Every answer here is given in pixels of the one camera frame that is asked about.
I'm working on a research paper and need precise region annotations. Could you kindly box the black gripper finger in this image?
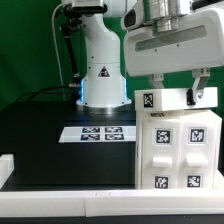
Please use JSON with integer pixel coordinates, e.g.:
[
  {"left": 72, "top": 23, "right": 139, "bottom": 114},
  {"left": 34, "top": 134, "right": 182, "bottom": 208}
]
[
  {"left": 187, "top": 68, "right": 210, "bottom": 106},
  {"left": 149, "top": 74, "right": 164, "bottom": 89}
]

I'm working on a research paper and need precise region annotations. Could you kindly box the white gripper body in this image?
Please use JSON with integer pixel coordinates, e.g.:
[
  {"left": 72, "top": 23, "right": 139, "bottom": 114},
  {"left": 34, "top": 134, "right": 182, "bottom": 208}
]
[{"left": 124, "top": 8, "right": 224, "bottom": 76}]

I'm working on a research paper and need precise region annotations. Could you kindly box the white cabinet top block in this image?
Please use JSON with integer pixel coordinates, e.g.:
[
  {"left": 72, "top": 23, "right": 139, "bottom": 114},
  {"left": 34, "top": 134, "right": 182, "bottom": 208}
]
[{"left": 135, "top": 87, "right": 218, "bottom": 112}]

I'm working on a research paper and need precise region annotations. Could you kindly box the white cabinet body frame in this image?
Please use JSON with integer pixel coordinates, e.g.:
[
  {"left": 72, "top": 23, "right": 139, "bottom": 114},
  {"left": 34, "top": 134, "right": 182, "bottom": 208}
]
[{"left": 135, "top": 110, "right": 222, "bottom": 189}]

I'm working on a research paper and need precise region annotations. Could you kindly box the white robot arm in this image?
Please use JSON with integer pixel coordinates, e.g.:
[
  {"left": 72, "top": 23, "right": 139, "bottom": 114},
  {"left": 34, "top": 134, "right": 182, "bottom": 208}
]
[{"left": 62, "top": 0, "right": 224, "bottom": 113}]

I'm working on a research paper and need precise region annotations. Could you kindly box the white fiducial marker sheet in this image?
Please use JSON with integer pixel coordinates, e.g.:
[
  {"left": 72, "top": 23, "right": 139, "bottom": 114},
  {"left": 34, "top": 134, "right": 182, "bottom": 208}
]
[{"left": 59, "top": 126, "right": 136, "bottom": 143}]

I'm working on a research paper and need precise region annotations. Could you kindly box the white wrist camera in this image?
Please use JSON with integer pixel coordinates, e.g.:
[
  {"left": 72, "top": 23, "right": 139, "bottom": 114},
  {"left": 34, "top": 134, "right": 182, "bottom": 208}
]
[{"left": 121, "top": 3, "right": 144, "bottom": 31}]

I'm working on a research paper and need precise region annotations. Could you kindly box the white table border rail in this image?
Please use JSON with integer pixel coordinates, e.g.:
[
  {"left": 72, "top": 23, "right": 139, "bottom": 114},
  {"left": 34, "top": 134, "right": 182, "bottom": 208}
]
[{"left": 0, "top": 168, "right": 224, "bottom": 218}]

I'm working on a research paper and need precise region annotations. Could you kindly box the white hanging cable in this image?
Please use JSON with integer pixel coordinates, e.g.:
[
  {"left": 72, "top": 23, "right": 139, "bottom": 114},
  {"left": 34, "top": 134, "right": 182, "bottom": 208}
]
[{"left": 50, "top": 2, "right": 72, "bottom": 102}]

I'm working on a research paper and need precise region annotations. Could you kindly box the black cable on table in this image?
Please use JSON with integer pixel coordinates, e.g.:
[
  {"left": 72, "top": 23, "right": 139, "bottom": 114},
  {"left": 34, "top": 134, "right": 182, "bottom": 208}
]
[{"left": 15, "top": 83, "right": 83, "bottom": 103}]

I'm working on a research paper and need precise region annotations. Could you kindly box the white left corner rail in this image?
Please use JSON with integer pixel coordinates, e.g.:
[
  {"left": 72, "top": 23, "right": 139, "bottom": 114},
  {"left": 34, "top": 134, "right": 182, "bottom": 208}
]
[{"left": 0, "top": 154, "right": 14, "bottom": 189}]

